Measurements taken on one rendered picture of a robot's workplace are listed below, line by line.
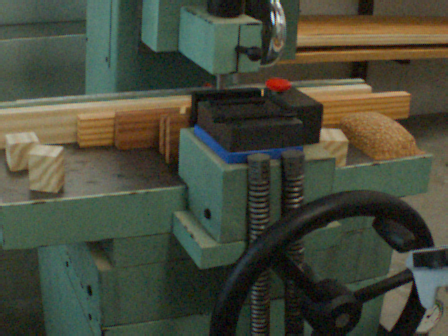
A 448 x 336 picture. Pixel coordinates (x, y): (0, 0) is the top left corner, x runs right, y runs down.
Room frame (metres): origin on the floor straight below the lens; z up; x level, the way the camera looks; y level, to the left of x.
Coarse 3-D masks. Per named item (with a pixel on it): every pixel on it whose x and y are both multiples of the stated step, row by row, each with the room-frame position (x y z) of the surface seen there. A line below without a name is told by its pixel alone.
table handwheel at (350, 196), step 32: (352, 192) 0.67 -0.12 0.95; (288, 224) 0.63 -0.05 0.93; (320, 224) 0.64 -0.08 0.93; (416, 224) 0.70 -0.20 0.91; (256, 256) 0.62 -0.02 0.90; (288, 256) 0.64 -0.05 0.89; (224, 288) 0.61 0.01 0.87; (320, 288) 0.66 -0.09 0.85; (384, 288) 0.69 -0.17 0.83; (416, 288) 0.72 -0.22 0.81; (224, 320) 0.60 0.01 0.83; (320, 320) 0.64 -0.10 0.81; (352, 320) 0.65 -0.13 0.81; (416, 320) 0.71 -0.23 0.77
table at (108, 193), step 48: (48, 144) 0.88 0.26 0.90; (0, 192) 0.72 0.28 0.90; (48, 192) 0.73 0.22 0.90; (96, 192) 0.74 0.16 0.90; (144, 192) 0.76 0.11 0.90; (336, 192) 0.87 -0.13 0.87; (384, 192) 0.91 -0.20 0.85; (48, 240) 0.71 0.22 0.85; (96, 240) 0.73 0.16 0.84; (192, 240) 0.71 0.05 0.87; (336, 240) 0.76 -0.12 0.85
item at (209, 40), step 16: (192, 16) 0.99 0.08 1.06; (208, 16) 0.96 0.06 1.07; (224, 16) 0.97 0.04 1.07; (240, 16) 0.98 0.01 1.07; (192, 32) 0.99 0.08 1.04; (208, 32) 0.94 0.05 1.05; (224, 32) 0.92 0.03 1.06; (240, 32) 0.93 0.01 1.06; (256, 32) 0.94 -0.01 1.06; (192, 48) 0.99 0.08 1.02; (208, 48) 0.93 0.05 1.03; (224, 48) 0.92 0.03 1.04; (208, 64) 0.93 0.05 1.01; (224, 64) 0.92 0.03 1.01; (240, 64) 0.93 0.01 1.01; (256, 64) 0.94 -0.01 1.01
